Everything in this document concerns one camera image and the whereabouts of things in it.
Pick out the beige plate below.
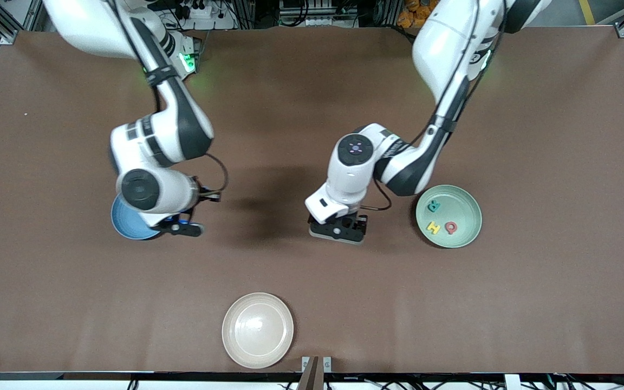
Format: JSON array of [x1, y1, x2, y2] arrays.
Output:
[[222, 292, 295, 369]]

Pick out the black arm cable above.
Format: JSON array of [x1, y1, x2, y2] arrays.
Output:
[[360, 0, 508, 212], [109, 0, 230, 196]]

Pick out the white power strip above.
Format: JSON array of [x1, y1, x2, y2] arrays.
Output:
[[174, 0, 237, 30]]

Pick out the grey equipment rack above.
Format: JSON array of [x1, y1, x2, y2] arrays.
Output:
[[277, 0, 361, 28]]

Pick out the grey metal camera bracket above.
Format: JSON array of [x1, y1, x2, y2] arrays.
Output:
[[297, 356, 332, 390]]

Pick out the brown table cover sheet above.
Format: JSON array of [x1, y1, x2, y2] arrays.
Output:
[[0, 26, 624, 374]]

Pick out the blue plate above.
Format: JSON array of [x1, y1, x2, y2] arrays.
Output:
[[110, 195, 162, 241]]

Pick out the pale green plate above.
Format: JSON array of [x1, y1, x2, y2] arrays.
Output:
[[415, 185, 483, 249]]

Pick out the pile of orange objects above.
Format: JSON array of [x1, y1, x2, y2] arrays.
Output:
[[397, 0, 438, 29]]

